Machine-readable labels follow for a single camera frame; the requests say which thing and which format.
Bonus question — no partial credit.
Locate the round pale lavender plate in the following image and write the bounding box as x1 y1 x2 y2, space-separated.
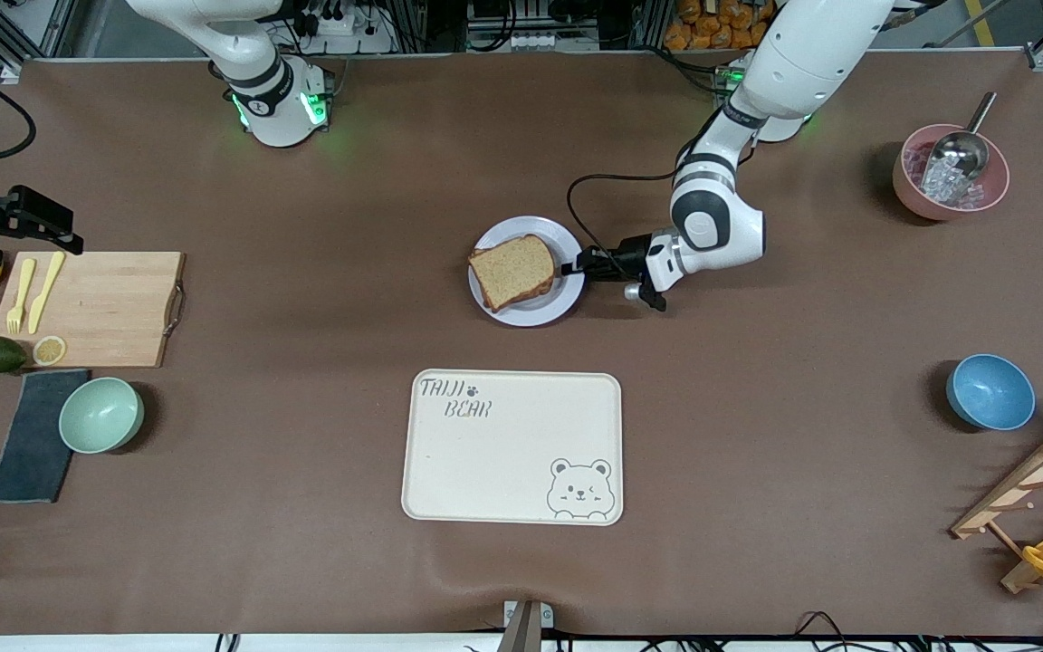
468 216 587 328

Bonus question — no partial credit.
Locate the plain brown bread slice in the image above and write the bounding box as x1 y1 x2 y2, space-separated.
468 234 557 313

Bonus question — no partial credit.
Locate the yellow plastic knife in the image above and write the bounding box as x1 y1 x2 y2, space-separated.
28 252 66 334

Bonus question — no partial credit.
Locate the yellow plastic fork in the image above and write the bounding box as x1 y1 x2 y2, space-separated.
5 258 36 335

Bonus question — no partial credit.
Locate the wooden cutting board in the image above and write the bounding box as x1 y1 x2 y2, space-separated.
0 251 187 369

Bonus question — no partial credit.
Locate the mint green bowl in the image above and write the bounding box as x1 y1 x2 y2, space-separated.
58 377 145 455

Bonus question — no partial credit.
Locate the brown table mat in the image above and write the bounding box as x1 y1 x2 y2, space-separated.
0 50 1043 639

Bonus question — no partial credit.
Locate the white power strip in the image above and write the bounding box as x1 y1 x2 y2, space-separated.
508 32 599 53
300 9 396 55

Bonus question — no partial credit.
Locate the dark grey cloth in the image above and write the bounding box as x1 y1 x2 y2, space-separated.
0 368 91 504

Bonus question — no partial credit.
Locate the cream bear print tray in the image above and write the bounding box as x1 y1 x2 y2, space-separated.
401 369 624 527

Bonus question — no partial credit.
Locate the orange snack pile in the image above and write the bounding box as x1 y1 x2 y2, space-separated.
664 0 776 53

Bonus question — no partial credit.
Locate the pink bowl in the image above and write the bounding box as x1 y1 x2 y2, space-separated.
892 124 1011 222

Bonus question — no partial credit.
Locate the metal scoop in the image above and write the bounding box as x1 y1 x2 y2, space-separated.
923 91 999 182

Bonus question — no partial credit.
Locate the blue bowl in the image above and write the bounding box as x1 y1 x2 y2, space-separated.
945 353 1037 432

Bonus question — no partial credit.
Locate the wooden rack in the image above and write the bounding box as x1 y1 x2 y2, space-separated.
950 418 1043 595

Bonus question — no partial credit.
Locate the metal table edge bracket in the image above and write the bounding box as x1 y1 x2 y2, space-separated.
496 599 555 652

